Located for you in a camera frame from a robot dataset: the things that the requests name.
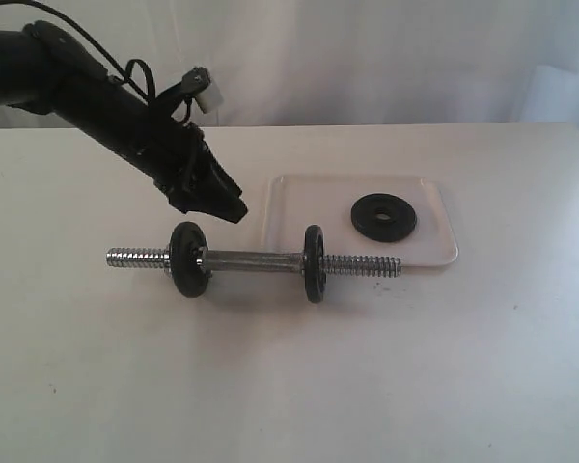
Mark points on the chrome threaded dumbbell bar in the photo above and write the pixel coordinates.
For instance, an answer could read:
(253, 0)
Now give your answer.
(235, 261)

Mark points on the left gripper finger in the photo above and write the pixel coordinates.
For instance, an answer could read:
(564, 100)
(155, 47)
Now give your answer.
(221, 204)
(220, 185)

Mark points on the black weight plate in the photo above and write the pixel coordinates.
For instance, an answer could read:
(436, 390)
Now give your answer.
(186, 247)
(313, 273)
(383, 217)

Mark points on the white background curtain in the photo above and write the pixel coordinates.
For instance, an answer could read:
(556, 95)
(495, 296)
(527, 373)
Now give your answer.
(351, 62)

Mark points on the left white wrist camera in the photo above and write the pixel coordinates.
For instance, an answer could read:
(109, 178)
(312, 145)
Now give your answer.
(199, 85)

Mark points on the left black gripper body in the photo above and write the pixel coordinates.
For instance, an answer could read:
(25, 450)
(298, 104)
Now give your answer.
(168, 154)

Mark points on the left grey black robot arm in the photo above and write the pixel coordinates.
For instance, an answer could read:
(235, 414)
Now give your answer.
(45, 70)

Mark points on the white plastic tray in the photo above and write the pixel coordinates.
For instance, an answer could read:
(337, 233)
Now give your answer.
(297, 201)

